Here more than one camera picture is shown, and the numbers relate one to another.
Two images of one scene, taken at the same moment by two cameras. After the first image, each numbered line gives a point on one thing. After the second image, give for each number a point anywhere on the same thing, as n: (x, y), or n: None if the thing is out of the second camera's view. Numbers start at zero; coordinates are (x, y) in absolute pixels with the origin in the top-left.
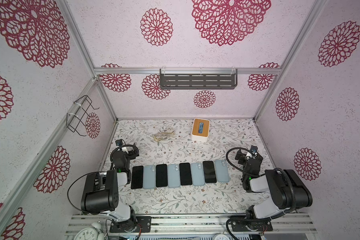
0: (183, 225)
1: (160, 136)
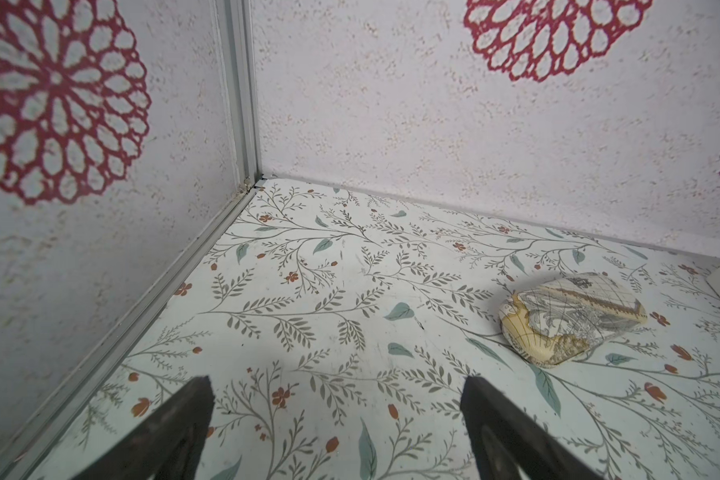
0: None
1: (554, 322)
